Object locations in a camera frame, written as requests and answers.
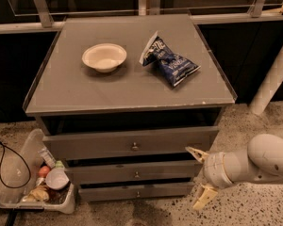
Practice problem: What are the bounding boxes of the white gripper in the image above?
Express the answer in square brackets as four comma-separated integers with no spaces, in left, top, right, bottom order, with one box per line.
[185,146,233,211]

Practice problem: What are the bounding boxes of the grey drawer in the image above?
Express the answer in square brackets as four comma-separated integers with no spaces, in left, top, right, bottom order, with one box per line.
[78,182,193,202]
[43,126,219,160]
[65,160,202,185]

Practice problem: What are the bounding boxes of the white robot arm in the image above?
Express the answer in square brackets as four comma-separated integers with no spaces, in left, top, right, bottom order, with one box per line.
[186,134,283,211]

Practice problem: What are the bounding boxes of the grey bottom drawer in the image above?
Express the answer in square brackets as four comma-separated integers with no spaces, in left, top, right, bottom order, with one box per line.
[78,182,193,202]

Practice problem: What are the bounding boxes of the grey top drawer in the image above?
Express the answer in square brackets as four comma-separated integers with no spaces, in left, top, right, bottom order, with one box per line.
[43,126,219,160]

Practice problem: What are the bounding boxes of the grey drawer cabinet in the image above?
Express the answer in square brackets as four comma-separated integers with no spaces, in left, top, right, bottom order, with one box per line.
[24,15,236,189]

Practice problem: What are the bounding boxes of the blue chip bag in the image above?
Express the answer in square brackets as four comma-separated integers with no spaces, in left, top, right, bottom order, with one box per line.
[139,32,200,88]

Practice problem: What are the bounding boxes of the white diagonal pole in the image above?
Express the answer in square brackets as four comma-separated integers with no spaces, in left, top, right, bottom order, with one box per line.
[249,45,283,115]

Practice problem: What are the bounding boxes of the small white bowl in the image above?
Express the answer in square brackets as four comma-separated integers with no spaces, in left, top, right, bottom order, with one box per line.
[45,168,69,190]

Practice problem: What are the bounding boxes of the white paper bowl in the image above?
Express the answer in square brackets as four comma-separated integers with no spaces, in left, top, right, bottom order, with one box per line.
[82,43,127,73]

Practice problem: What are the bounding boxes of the white tube bottle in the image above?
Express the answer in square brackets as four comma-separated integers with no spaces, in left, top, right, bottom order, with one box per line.
[38,147,56,169]

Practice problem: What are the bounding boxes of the red apple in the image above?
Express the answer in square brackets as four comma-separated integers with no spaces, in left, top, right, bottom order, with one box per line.
[38,166,51,178]

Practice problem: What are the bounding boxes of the yellow snack wrapper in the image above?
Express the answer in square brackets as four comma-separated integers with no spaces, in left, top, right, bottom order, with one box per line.
[22,186,50,202]

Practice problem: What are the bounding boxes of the clear plastic bin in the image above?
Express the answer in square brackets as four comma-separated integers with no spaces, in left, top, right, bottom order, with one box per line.
[0,129,75,214]

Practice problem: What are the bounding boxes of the metal railing bracket right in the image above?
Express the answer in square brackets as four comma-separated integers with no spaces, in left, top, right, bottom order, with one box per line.
[248,0,266,18]

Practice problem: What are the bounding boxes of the metal railing bracket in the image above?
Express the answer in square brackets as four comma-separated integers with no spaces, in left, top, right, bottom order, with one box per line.
[248,0,266,18]
[33,0,53,28]

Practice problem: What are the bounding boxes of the black cable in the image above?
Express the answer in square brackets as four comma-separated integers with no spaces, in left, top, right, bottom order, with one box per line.
[0,133,32,189]

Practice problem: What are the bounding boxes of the metal railing bracket left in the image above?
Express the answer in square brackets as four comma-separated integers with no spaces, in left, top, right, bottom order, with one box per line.
[33,0,53,28]

